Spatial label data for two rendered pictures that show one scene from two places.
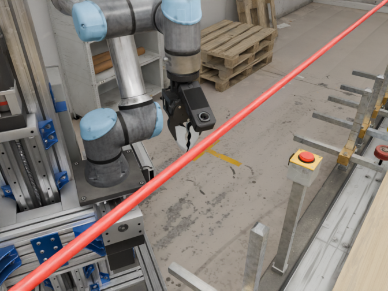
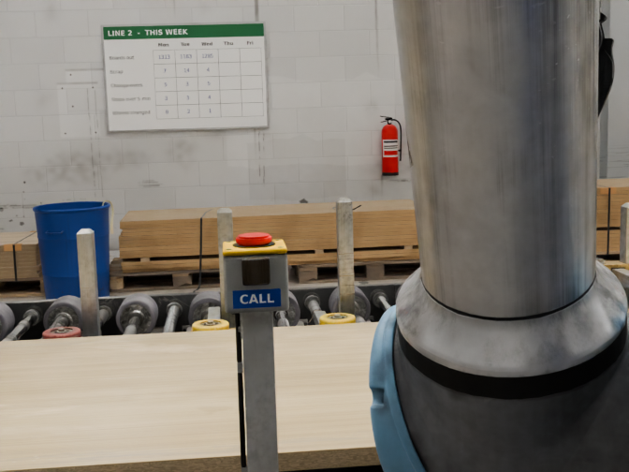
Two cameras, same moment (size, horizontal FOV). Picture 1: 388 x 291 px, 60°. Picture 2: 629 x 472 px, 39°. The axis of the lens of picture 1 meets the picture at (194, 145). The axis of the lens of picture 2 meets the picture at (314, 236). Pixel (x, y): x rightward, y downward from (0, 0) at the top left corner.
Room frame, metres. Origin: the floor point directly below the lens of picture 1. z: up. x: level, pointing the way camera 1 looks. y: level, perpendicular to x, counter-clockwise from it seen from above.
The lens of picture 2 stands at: (1.38, 0.46, 1.37)
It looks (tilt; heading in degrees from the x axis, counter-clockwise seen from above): 8 degrees down; 228
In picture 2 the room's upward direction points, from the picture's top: 2 degrees counter-clockwise
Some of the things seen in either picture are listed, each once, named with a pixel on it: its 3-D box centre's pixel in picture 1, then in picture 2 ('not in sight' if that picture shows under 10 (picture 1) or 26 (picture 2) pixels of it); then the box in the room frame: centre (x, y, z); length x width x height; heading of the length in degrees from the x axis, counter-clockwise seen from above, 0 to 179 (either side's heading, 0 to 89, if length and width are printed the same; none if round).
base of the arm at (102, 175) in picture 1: (105, 161); not in sight; (0.91, 0.30, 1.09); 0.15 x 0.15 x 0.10
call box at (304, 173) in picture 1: (303, 168); (255, 278); (0.76, -0.32, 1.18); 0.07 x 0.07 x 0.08; 53
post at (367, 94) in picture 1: (354, 134); not in sight; (1.35, -0.76, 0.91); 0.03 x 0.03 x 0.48; 53
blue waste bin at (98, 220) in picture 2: not in sight; (76, 250); (-1.74, -5.54, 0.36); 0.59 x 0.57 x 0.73; 52
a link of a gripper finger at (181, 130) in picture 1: (177, 134); not in sight; (0.69, 0.04, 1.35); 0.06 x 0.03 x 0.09; 22
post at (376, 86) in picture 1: (366, 117); not in sight; (1.55, -0.92, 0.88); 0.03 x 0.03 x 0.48; 53
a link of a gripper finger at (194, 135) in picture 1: (189, 131); not in sight; (0.70, 0.01, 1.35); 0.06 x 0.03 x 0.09; 22
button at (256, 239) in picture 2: (306, 157); (254, 242); (0.76, -0.32, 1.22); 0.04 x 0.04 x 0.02
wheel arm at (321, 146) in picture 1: (335, 152); not in sight; (1.34, -0.70, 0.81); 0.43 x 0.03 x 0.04; 53
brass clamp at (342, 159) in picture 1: (347, 153); not in sight; (1.33, -0.75, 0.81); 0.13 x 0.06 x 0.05; 143
